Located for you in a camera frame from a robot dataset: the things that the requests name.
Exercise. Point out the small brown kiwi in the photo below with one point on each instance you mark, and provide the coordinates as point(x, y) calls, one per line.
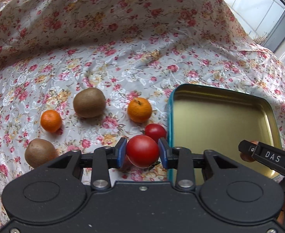
point(40, 152)

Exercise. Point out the large brown kiwi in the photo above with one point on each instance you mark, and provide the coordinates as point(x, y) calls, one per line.
point(89, 102)

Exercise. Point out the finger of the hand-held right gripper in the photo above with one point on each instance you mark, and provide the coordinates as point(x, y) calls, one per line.
point(273, 156)

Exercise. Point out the purple red plum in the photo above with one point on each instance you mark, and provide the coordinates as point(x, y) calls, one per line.
point(246, 157)

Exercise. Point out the window pane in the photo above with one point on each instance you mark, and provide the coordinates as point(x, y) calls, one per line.
point(254, 2)

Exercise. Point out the large red tomato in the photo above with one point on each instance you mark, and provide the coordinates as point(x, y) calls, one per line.
point(142, 150)

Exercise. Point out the tangerine with stem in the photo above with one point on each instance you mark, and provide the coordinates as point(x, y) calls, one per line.
point(140, 110)

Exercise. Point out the small red tomato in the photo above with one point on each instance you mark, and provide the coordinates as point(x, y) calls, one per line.
point(155, 131)

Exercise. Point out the teal metal tin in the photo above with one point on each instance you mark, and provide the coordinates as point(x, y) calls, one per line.
point(217, 116)

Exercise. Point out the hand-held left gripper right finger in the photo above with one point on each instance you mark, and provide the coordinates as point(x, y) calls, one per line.
point(163, 154)

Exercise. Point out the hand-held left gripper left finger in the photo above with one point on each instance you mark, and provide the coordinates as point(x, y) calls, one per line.
point(122, 154)

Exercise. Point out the small stemless tangerine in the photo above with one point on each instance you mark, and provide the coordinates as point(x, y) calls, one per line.
point(51, 120)

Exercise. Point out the floral cloth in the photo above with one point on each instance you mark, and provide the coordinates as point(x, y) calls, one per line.
point(132, 41)

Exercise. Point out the dry plant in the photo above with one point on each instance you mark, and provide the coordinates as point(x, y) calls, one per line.
point(261, 39)

